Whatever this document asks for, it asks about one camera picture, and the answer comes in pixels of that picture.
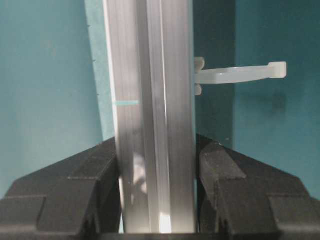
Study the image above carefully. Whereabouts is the teal tape strip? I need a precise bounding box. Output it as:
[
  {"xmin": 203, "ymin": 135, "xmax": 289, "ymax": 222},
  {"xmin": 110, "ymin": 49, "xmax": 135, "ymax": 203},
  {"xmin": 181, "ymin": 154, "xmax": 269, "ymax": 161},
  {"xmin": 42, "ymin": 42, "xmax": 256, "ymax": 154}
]
[{"xmin": 84, "ymin": 0, "xmax": 115, "ymax": 140}]

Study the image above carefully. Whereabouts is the teal table cloth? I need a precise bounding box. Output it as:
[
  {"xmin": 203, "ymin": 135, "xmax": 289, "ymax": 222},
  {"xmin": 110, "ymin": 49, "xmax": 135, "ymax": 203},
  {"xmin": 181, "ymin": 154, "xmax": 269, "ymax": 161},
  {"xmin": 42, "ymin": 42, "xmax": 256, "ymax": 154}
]
[{"xmin": 0, "ymin": 0, "xmax": 320, "ymax": 198}]

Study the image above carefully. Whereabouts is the large aluminium rail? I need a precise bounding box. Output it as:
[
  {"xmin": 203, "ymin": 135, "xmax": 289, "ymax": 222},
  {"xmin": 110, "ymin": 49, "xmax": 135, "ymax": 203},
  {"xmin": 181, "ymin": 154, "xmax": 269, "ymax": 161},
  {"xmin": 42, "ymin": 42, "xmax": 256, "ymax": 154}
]
[{"xmin": 103, "ymin": 0, "xmax": 198, "ymax": 234}]

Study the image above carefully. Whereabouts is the right white cable tie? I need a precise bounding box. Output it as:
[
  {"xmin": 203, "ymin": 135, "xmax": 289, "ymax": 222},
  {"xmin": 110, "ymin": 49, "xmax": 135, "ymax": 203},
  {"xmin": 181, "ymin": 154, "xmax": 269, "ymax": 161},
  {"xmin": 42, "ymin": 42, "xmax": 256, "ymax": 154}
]
[{"xmin": 194, "ymin": 57, "xmax": 287, "ymax": 96}]

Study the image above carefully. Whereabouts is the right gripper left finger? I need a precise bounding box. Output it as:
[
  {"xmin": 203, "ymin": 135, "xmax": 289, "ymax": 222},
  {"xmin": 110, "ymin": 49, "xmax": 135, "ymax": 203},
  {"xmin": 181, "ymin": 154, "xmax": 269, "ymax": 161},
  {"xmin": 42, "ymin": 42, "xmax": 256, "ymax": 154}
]
[{"xmin": 0, "ymin": 138, "xmax": 121, "ymax": 240}]

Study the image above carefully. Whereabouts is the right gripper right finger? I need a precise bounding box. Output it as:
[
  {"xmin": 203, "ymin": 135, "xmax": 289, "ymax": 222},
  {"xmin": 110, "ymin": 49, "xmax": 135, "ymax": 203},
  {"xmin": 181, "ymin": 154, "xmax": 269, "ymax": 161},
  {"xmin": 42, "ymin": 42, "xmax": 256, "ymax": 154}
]
[{"xmin": 196, "ymin": 135, "xmax": 320, "ymax": 240}]

